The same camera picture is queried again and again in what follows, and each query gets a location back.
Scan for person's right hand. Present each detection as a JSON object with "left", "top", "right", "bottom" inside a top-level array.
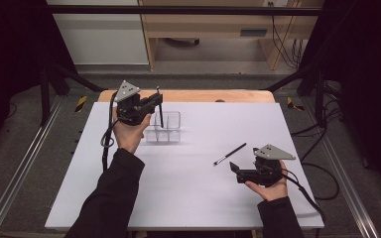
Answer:
[{"left": 244, "top": 160, "right": 290, "bottom": 202}]

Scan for light wooden desk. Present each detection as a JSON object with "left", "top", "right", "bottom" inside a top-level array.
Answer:
[{"left": 138, "top": 0, "right": 325, "bottom": 71}]

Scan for white cabinet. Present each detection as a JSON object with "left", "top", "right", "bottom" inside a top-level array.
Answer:
[{"left": 46, "top": 0, "right": 150, "bottom": 66}]

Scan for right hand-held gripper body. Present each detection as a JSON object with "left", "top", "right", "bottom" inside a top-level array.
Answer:
[{"left": 236, "top": 144, "right": 297, "bottom": 188}]

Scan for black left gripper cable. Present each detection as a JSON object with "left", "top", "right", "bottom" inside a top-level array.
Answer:
[{"left": 100, "top": 92, "right": 118, "bottom": 173}]

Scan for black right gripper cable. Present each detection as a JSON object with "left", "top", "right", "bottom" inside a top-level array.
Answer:
[{"left": 281, "top": 168, "right": 326, "bottom": 229}]

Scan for clear acrylic organizer box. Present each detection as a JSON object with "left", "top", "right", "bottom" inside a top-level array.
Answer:
[{"left": 144, "top": 110, "right": 182, "bottom": 144}]

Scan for yellow black striped marker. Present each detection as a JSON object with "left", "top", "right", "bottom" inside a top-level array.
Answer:
[
  {"left": 286, "top": 96, "right": 306, "bottom": 112},
  {"left": 74, "top": 95, "right": 88, "bottom": 113}
]

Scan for black floor cable loop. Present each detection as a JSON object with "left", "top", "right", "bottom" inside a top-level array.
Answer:
[{"left": 301, "top": 162, "right": 340, "bottom": 201}]

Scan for person's left hand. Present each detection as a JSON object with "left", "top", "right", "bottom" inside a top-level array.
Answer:
[{"left": 112, "top": 105, "right": 153, "bottom": 155}]

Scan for black horizontal frame bar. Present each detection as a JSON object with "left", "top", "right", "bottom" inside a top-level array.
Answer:
[{"left": 46, "top": 4, "right": 323, "bottom": 16}]

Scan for black curtain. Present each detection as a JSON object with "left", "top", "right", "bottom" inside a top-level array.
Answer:
[
  {"left": 297, "top": 0, "right": 381, "bottom": 199},
  {"left": 0, "top": 0, "right": 77, "bottom": 160}
]

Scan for black hanging desk cables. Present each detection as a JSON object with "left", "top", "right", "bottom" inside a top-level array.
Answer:
[{"left": 270, "top": 1, "right": 307, "bottom": 68}]

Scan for dark rectangular panel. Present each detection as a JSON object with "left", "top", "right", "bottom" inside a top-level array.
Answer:
[{"left": 239, "top": 28, "right": 268, "bottom": 38}]

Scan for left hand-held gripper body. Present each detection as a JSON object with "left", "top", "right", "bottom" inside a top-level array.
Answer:
[{"left": 113, "top": 79, "right": 153, "bottom": 127}]

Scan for aluminium floor rail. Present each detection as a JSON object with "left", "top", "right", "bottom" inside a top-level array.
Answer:
[
  {"left": 0, "top": 95, "right": 65, "bottom": 238},
  {"left": 302, "top": 98, "right": 381, "bottom": 238}
]

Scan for black makeup brush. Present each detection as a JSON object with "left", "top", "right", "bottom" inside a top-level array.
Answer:
[
  {"left": 212, "top": 142, "right": 248, "bottom": 167},
  {"left": 156, "top": 86, "right": 165, "bottom": 129}
]

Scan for black metal stand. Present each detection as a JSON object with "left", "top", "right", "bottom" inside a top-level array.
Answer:
[
  {"left": 264, "top": 62, "right": 328, "bottom": 128},
  {"left": 39, "top": 62, "right": 108, "bottom": 127}
]

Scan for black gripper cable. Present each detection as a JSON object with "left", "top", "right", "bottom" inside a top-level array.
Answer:
[
  {"left": 100, "top": 92, "right": 118, "bottom": 173},
  {"left": 281, "top": 168, "right": 326, "bottom": 229}
]

